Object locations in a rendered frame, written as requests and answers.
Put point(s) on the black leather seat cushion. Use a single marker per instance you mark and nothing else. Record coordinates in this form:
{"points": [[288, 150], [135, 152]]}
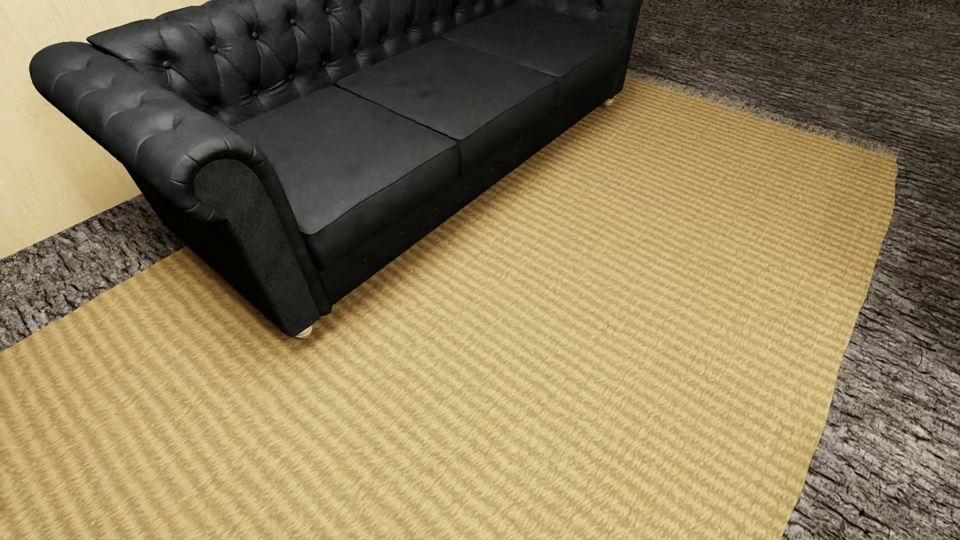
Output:
{"points": [[544, 37], [341, 161], [457, 94]]}

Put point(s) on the black tufted leather sofa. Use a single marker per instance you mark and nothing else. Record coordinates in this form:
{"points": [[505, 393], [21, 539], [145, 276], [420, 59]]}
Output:
{"points": [[187, 112]]}

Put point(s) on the tan woven rug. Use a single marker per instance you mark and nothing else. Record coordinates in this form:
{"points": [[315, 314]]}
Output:
{"points": [[562, 337]]}

